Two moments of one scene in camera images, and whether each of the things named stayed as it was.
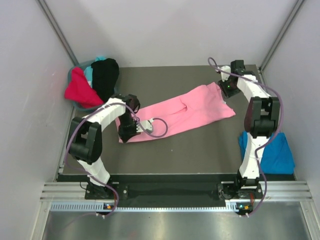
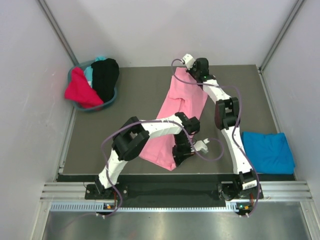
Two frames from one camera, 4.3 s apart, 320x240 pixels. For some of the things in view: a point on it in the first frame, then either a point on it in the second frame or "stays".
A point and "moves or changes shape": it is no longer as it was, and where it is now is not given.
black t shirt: [105, 75] stays
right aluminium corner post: [297, 6] stays
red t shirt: [80, 91] stays
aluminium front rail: [72, 191] stays
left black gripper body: [127, 126] -> [182, 147]
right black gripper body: [228, 89] -> [192, 72]
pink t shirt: [203, 106] moves or changes shape
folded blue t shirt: [277, 157] stays
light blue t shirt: [88, 71] stays
